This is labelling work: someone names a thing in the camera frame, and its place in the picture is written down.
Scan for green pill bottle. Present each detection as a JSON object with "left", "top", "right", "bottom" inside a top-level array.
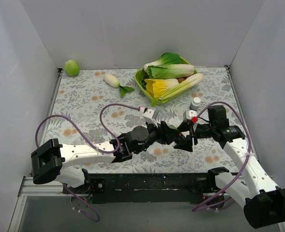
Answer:
[{"left": 168, "top": 125, "right": 179, "bottom": 133}]

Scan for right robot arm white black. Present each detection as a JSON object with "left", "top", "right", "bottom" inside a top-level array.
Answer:
[{"left": 175, "top": 105, "right": 285, "bottom": 229}]

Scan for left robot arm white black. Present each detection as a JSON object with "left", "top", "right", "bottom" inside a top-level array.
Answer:
[{"left": 31, "top": 122, "right": 179, "bottom": 193}]

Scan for white pill bottle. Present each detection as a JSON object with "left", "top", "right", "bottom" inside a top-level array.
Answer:
[{"left": 190, "top": 97, "right": 201, "bottom": 111}]

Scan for green celery stalk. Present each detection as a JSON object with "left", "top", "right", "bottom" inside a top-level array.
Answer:
[{"left": 151, "top": 73, "right": 204, "bottom": 106}]

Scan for yellow napa cabbage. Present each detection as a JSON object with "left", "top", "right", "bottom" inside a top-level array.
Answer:
[{"left": 145, "top": 79, "right": 179, "bottom": 100}]

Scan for green plastic basket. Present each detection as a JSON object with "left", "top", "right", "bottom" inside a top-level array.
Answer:
[{"left": 135, "top": 53, "right": 204, "bottom": 105}]

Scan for green bok choy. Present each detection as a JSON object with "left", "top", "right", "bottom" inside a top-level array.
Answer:
[{"left": 143, "top": 53, "right": 195, "bottom": 79}]

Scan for white radish with leaves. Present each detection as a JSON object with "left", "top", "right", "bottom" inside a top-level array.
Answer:
[{"left": 104, "top": 74, "right": 135, "bottom": 97}]

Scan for green round cabbage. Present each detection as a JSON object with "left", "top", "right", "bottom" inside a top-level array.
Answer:
[{"left": 64, "top": 60, "right": 80, "bottom": 76}]

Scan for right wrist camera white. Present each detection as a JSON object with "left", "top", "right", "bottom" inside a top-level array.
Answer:
[{"left": 183, "top": 110, "right": 198, "bottom": 126}]

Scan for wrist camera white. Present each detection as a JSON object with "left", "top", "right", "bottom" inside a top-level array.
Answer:
[
  {"left": 183, "top": 110, "right": 198, "bottom": 126},
  {"left": 143, "top": 108, "right": 159, "bottom": 127}
]

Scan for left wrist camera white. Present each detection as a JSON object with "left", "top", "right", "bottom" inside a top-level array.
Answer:
[{"left": 143, "top": 108, "right": 159, "bottom": 127}]

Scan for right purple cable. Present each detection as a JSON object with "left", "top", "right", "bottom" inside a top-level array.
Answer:
[{"left": 192, "top": 101, "right": 252, "bottom": 212}]

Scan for purple cable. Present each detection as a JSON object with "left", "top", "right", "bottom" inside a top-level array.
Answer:
[
  {"left": 192, "top": 101, "right": 252, "bottom": 212},
  {"left": 35, "top": 103, "right": 145, "bottom": 222}
]

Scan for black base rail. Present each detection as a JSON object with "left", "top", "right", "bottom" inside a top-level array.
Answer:
[{"left": 69, "top": 173, "right": 218, "bottom": 204}]

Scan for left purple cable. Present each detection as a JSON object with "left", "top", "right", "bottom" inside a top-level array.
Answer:
[{"left": 35, "top": 103, "right": 145, "bottom": 222}]

